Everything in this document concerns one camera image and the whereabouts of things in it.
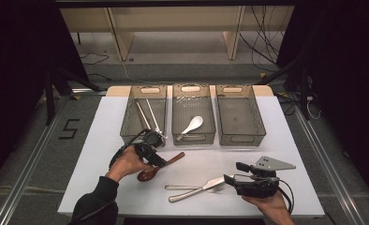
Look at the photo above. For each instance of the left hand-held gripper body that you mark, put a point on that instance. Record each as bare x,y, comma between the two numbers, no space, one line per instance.
151,140

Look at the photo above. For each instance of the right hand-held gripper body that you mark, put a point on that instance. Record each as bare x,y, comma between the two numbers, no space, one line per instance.
271,164

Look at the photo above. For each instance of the brown wooden spoon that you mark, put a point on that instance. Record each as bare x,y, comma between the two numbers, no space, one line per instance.
146,175

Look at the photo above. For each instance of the metal fork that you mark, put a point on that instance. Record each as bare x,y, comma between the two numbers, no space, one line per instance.
179,187

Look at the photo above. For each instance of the smoky transparent plastic bin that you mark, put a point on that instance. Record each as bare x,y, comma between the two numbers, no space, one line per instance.
129,118
239,118
192,106

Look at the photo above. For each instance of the metal table knife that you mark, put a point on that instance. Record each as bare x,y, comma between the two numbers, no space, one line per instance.
185,195

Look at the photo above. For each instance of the white soup spoon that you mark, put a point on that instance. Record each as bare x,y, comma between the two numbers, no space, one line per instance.
195,122

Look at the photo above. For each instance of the person's left hand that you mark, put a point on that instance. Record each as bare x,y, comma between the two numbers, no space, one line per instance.
126,164

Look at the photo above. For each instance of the person's right hand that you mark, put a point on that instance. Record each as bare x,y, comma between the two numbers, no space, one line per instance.
273,207

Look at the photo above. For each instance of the black tripod stand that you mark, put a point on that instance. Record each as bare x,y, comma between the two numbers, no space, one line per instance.
50,100
303,93

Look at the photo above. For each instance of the black curtain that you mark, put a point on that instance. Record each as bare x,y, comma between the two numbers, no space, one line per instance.
17,78
345,78

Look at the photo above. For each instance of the light wooden desk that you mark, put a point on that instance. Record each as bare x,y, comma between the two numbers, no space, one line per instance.
173,18

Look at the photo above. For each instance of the metal floor rail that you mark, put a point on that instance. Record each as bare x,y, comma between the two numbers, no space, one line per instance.
26,175
329,168

